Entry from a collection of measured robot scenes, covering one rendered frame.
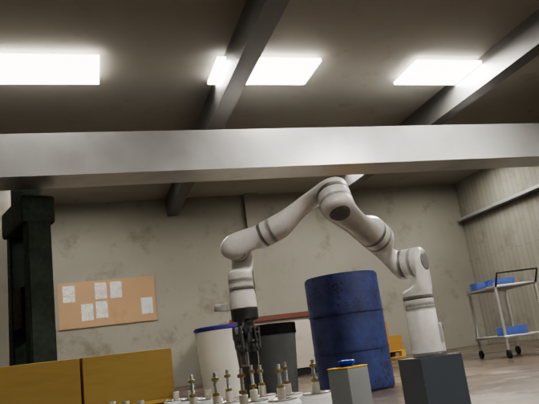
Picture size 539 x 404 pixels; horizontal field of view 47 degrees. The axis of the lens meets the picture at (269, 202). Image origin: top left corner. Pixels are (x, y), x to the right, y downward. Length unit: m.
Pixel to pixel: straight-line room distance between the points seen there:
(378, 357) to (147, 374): 1.75
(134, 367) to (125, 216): 7.80
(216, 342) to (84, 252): 5.91
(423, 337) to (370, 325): 3.01
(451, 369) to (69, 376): 2.94
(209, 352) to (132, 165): 2.09
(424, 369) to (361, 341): 3.01
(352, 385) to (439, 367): 0.46
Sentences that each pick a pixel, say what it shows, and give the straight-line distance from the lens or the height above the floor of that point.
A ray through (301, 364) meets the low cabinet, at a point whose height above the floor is 0.16.
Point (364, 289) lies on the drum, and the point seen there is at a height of 0.76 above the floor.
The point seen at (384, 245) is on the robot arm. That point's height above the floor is 0.63.
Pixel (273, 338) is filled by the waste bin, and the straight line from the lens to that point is 4.16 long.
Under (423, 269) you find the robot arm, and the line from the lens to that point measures 1.94.
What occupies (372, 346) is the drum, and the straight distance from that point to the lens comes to 4.91.
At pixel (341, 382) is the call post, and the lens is 1.52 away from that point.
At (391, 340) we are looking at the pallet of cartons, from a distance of 12.11.
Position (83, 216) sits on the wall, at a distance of 12.08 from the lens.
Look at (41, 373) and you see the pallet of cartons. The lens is 4.32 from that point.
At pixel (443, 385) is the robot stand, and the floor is 0.22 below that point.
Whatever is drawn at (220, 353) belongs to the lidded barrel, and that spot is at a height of 0.43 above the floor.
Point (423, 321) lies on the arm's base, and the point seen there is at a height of 0.40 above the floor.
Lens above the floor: 0.37
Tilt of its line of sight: 14 degrees up
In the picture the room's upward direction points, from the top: 8 degrees counter-clockwise
